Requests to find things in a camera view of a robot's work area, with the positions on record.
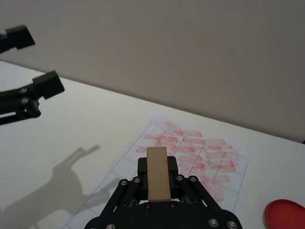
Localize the white paper with red stamps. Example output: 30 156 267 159
63 114 251 229

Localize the round red dish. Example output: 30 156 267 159
263 199 305 229

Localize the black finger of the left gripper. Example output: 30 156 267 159
0 70 65 126
0 25 36 54

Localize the tan wooden block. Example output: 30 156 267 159
146 147 172 202

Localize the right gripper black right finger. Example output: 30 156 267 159
167 156 222 210

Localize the white table cloth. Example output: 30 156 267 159
0 61 305 229

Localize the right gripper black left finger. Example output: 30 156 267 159
102 157 149 215

